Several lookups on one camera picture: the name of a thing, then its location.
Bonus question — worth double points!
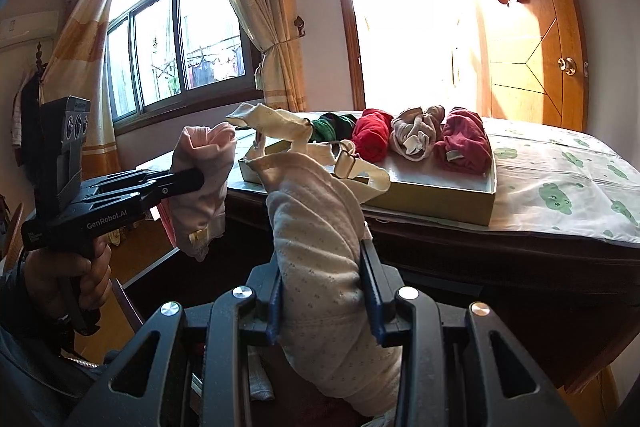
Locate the shallow cardboard tray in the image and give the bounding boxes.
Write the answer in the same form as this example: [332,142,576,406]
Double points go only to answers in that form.
[237,134,500,228]

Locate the orange wooden door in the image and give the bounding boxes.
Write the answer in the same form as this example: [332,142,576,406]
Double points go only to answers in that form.
[452,0,590,132]

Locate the pale grey garment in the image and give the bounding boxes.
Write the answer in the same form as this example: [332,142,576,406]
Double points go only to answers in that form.
[390,104,447,164]

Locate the maroon underwear with grey label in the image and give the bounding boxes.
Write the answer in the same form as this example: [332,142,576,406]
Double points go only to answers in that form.
[433,107,494,174]

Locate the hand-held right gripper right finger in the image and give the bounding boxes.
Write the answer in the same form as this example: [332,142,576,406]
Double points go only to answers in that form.
[359,238,577,427]

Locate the person's left hand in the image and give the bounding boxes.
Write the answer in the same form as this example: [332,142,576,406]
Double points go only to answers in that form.
[22,236,113,324]

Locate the dark wooden desk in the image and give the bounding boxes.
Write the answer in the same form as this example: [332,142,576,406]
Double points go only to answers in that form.
[125,154,640,388]

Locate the hanging laundry on line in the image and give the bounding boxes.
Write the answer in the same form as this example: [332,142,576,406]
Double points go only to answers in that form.
[186,48,247,88]

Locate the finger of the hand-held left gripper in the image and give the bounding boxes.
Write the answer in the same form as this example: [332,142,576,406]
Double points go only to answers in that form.
[99,169,207,211]
[81,169,177,194]

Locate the bright red underwear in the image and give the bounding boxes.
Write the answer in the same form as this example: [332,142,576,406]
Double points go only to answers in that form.
[351,108,394,164]

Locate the dark framed window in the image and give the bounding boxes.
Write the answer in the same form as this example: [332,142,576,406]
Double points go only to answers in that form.
[102,0,263,124]

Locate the green navy striped underwear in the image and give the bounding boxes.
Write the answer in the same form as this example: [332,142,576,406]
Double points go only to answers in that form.
[309,112,359,144]

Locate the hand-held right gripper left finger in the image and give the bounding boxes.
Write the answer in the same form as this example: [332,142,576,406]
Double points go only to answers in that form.
[64,256,286,427]

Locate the pale pink underwear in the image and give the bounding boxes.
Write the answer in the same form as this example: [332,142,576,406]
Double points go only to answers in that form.
[166,122,237,263]

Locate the coat rack with clothes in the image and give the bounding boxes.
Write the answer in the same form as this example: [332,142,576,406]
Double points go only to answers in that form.
[11,42,51,168]

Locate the beige dotted bra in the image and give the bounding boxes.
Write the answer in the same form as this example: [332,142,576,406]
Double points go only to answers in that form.
[226,102,405,418]

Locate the person's left forearm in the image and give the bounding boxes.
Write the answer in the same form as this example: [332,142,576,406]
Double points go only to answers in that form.
[0,302,121,427]

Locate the white wall air conditioner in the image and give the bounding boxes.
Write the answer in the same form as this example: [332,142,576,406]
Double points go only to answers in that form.
[0,9,61,52]

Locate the wooden door frame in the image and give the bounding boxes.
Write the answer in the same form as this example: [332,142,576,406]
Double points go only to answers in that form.
[324,0,463,112]

